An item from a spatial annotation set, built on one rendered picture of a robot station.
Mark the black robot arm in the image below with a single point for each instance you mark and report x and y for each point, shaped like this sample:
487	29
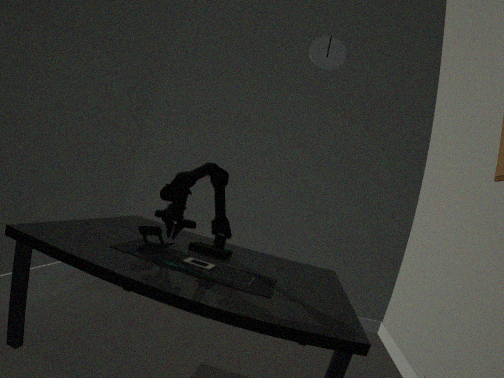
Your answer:
177	191

